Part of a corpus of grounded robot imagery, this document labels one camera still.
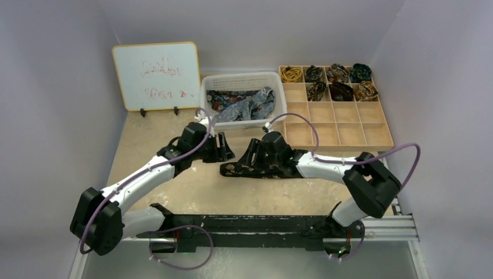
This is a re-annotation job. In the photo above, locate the dark olive rolled tie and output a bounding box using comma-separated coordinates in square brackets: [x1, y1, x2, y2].
[305, 65, 324, 83]

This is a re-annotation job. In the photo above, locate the aluminium rail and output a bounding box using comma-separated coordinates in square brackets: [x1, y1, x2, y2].
[323, 198, 419, 246]

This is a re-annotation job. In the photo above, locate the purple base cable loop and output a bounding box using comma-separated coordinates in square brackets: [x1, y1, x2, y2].
[148, 224, 215, 271]

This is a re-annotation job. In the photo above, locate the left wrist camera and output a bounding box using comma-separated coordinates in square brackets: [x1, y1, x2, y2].
[195, 114, 216, 130]

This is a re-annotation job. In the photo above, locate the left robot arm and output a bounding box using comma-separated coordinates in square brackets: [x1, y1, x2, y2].
[69, 122, 235, 256]

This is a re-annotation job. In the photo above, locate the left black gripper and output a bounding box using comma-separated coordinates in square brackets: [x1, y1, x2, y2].
[191, 131, 233, 163]

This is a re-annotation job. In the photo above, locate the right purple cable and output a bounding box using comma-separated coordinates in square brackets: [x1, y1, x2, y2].
[266, 112, 421, 194]

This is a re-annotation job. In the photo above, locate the white plastic basket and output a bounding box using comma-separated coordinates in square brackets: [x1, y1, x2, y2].
[201, 71, 287, 130]

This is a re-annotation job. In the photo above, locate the wooden compartment tray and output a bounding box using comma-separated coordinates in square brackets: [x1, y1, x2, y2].
[279, 65, 394, 152]

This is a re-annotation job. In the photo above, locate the dark green rolled tie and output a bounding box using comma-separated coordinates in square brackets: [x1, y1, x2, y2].
[349, 63, 373, 83]

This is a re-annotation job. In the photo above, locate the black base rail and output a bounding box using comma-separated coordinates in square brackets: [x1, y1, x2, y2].
[137, 203, 364, 256]

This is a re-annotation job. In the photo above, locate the black floral tie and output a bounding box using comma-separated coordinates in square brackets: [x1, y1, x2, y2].
[220, 162, 303, 179]

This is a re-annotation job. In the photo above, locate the yellow rolled tie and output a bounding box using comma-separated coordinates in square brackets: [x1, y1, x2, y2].
[280, 66, 303, 83]

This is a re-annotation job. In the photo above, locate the dark colourful patterned tie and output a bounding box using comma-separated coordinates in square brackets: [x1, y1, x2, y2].
[206, 90, 257, 112]

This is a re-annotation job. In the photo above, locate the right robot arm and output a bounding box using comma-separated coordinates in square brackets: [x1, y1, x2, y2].
[222, 132, 402, 237]

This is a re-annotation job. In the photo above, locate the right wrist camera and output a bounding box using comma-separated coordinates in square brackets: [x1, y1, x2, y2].
[262, 122, 274, 134]

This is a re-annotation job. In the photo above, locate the grey blue patterned tie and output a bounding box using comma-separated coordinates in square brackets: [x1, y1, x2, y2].
[215, 87, 276, 123]

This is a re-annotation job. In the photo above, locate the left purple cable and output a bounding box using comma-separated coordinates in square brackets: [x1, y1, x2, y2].
[79, 108, 215, 256]

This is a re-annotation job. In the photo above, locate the dark maroon rolled tie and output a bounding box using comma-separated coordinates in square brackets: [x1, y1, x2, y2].
[328, 82, 354, 102]

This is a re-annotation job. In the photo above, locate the brown patterned rolled tie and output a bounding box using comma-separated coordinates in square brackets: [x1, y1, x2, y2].
[326, 63, 349, 83]

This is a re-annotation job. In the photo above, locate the orange brown rolled tie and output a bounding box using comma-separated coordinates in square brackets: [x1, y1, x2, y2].
[355, 81, 378, 102]

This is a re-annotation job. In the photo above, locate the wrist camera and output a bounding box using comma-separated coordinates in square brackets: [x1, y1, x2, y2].
[262, 122, 274, 134]
[195, 114, 216, 130]

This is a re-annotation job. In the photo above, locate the white whiteboard orange frame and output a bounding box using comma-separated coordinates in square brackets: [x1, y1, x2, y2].
[112, 41, 201, 112]

